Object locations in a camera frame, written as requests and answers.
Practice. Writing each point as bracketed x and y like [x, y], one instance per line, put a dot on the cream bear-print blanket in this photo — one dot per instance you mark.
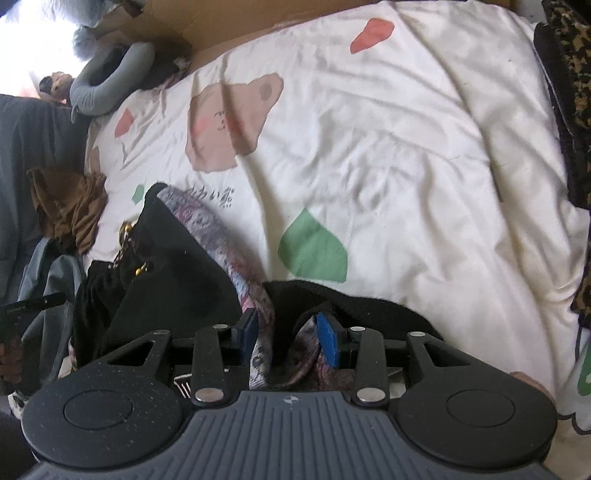
[392, 161]

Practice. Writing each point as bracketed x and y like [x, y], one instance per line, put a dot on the denim garment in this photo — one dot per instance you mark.
[51, 295]

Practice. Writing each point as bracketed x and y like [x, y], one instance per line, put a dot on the grey neck pillow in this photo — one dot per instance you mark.
[115, 76]

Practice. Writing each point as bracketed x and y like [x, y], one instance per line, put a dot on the black pants bear-print trim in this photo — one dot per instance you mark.
[175, 286]

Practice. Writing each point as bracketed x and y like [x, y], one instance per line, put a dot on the leopard print garment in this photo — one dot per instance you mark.
[577, 69]

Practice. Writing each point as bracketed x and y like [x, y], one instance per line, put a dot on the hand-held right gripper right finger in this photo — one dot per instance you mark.
[328, 339]

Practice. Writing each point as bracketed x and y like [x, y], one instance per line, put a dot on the small black cloth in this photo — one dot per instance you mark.
[164, 67]

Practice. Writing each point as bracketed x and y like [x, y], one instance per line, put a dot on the clear plastic bag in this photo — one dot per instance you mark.
[87, 39]

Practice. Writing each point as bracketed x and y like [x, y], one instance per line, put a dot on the brown cloth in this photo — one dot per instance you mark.
[71, 207]

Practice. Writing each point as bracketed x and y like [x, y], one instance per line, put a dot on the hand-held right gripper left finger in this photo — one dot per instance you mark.
[249, 337]

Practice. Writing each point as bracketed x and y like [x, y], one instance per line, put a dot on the white sheer curtain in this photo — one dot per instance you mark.
[32, 41]

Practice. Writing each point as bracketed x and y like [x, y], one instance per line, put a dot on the brown cardboard sheet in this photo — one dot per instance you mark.
[207, 18]

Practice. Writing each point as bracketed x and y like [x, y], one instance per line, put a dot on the dark grey pillow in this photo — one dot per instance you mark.
[37, 147]

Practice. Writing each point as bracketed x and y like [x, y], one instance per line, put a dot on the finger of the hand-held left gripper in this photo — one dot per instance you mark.
[44, 301]

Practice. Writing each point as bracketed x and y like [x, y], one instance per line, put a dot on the teddy bear plush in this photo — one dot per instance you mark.
[57, 87]

